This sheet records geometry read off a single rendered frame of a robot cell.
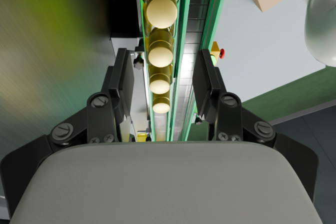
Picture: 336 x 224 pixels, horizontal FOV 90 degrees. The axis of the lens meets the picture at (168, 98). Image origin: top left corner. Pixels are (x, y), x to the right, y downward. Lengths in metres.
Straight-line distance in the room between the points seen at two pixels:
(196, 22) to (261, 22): 0.50
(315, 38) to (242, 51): 0.57
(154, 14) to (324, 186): 3.15
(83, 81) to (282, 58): 1.08
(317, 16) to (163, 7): 0.41
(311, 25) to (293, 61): 0.73
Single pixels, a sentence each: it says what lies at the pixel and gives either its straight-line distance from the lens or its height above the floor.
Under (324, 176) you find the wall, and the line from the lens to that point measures 3.25.
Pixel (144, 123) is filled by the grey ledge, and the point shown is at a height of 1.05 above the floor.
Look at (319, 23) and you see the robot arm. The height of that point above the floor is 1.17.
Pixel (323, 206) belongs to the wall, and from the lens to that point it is 3.21.
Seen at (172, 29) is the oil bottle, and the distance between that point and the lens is 0.29.
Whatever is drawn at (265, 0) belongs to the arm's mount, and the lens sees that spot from 0.83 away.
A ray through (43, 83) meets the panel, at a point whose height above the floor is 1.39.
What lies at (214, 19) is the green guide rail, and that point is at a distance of 0.45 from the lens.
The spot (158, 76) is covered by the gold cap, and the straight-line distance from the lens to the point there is 0.26.
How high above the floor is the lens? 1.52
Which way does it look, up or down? 39 degrees down
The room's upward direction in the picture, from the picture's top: 177 degrees clockwise
